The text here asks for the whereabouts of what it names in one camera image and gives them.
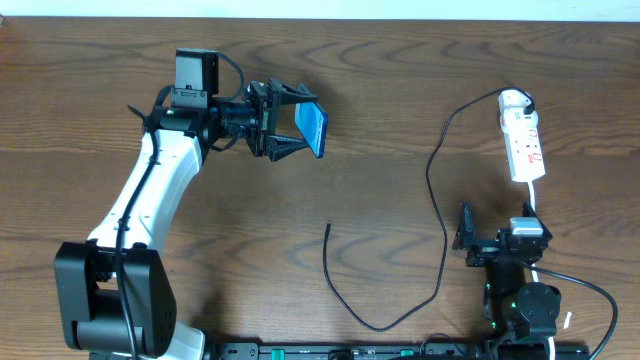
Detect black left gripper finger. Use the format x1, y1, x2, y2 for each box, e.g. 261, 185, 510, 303
268, 78, 318, 106
265, 134, 309, 162

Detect blue Galaxy smartphone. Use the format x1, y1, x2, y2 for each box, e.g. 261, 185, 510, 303
294, 102, 329, 158

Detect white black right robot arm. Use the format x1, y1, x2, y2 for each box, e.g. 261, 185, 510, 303
453, 202, 561, 359

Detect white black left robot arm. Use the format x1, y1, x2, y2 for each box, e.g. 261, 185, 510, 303
54, 78, 328, 359

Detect white power strip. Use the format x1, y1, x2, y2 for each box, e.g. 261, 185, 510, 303
498, 89, 545, 183

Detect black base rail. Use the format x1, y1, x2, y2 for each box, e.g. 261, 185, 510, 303
203, 341, 590, 360

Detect black USB charging cable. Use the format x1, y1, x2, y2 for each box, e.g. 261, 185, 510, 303
322, 85, 537, 333

